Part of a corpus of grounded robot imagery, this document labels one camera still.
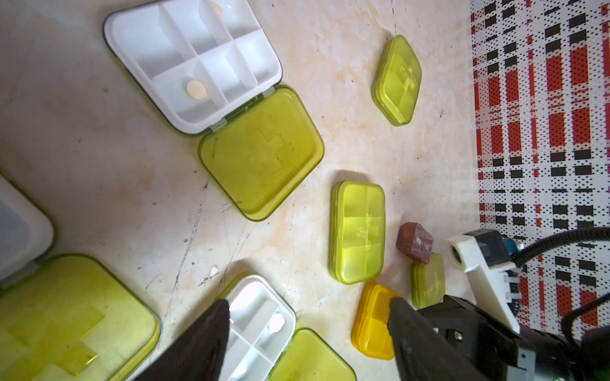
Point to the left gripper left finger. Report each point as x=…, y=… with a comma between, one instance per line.
x=199, y=353

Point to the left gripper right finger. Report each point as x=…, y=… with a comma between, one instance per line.
x=420, y=353

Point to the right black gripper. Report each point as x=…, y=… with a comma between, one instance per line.
x=498, y=352

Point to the yellow pillbox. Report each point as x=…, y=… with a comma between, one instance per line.
x=370, y=334

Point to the green pillbox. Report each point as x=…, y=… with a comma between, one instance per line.
x=65, y=317
x=209, y=67
x=357, y=232
x=397, y=81
x=428, y=284
x=264, y=342

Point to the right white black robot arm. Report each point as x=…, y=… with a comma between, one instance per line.
x=537, y=314

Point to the small brown pill case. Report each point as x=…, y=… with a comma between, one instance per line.
x=415, y=242

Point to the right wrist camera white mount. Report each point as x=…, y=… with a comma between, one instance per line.
x=483, y=256

